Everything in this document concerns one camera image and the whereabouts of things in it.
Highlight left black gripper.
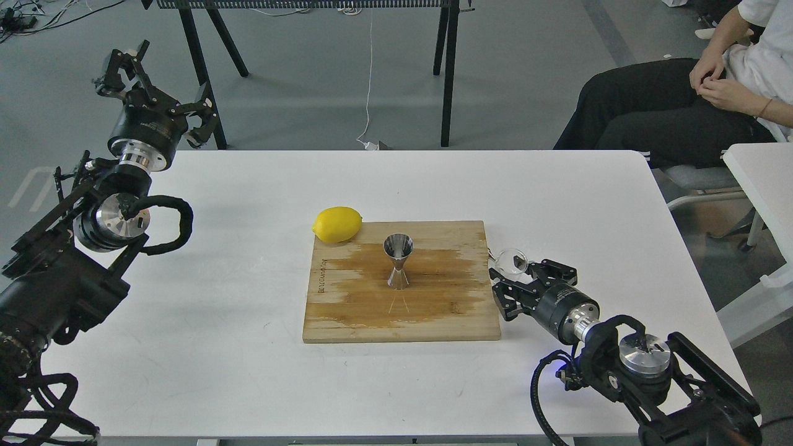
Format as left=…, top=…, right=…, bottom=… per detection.
left=93, top=40, right=220, bottom=170

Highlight yellow lemon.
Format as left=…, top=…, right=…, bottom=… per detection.
left=312, top=206, right=362, bottom=243

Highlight black trestle table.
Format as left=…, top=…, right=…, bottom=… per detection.
left=157, top=1, right=464, bottom=149

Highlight steel jigger measuring cup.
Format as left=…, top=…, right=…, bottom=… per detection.
left=383, top=232, right=413, bottom=290

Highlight small clear glass cup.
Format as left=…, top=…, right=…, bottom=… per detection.
left=494, top=248, right=530, bottom=276

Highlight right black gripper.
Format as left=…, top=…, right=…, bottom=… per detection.
left=489, top=259, right=600, bottom=346

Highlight white cable on floor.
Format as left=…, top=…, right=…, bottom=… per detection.
left=356, top=7, right=380, bottom=151

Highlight seated person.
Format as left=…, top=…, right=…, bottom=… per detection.
left=554, top=1, right=792, bottom=168

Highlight black cables on floor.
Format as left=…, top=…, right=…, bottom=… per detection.
left=0, top=0, right=128, bottom=44

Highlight wooden cutting board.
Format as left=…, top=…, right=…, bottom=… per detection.
left=302, top=221, right=501, bottom=343

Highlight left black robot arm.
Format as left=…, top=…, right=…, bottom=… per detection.
left=1, top=42, right=220, bottom=445

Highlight white office chair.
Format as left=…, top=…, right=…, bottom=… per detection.
left=662, top=165, right=766, bottom=252

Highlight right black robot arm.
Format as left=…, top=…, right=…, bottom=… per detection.
left=488, top=259, right=763, bottom=445

